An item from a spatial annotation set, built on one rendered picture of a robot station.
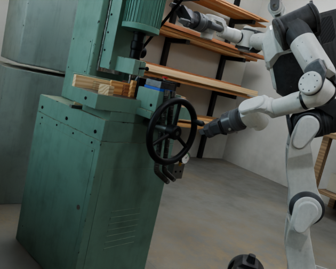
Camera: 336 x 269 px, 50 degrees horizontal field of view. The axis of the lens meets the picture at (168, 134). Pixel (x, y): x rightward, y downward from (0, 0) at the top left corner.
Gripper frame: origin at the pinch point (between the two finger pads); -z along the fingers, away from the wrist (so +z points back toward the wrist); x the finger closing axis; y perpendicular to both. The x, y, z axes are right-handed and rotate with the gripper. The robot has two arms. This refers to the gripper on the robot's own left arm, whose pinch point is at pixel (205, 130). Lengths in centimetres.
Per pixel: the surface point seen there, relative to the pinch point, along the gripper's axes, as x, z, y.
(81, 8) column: 9, -45, 77
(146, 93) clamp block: -7.1, -15.0, 24.5
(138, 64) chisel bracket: 3.4, -21.4, 38.2
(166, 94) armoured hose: -5.1, -7.0, 20.6
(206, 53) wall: 313, -169, 48
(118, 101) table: -19.7, -19.8, 26.2
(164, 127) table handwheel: -10.3, -11.5, 8.7
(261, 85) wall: 364, -138, -25
